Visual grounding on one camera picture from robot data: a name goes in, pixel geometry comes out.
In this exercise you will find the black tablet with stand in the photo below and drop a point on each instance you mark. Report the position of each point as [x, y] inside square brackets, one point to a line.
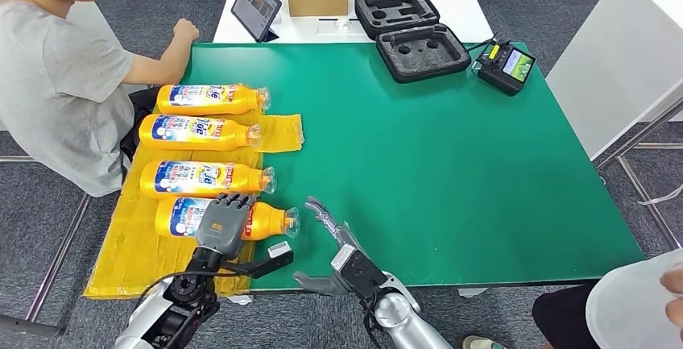
[256, 6]

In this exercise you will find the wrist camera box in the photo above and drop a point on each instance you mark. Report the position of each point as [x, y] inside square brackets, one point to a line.
[357, 272]
[267, 264]

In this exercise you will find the small white plastic holder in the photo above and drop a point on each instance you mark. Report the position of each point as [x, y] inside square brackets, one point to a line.
[342, 26]

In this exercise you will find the white tape piece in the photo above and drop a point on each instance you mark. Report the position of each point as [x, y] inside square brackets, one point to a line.
[473, 292]
[240, 299]

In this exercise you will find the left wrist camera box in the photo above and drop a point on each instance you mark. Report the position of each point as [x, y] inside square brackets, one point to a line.
[267, 264]

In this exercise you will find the yellow plastic sheet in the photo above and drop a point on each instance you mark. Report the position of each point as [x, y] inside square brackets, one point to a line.
[128, 256]

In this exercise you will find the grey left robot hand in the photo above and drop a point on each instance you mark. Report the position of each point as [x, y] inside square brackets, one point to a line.
[221, 229]

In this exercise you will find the orange detergent bottle clear cap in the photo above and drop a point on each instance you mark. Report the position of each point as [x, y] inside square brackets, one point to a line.
[197, 133]
[272, 221]
[213, 100]
[203, 180]

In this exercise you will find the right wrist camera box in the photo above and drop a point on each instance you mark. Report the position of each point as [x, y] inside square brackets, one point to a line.
[357, 272]

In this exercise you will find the person's hand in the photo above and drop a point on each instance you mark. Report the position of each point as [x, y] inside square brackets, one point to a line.
[675, 298]

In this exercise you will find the person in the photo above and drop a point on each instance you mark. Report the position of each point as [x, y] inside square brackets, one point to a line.
[53, 95]
[624, 309]

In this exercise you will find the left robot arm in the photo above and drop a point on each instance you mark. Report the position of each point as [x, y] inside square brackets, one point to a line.
[165, 304]

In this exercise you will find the black foam-lined carrying case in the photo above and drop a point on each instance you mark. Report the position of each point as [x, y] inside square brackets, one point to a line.
[422, 53]

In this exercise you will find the black remote controller with screen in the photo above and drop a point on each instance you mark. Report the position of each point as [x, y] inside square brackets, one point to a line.
[502, 71]

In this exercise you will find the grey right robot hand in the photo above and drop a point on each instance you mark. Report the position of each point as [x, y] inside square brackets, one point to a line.
[341, 237]

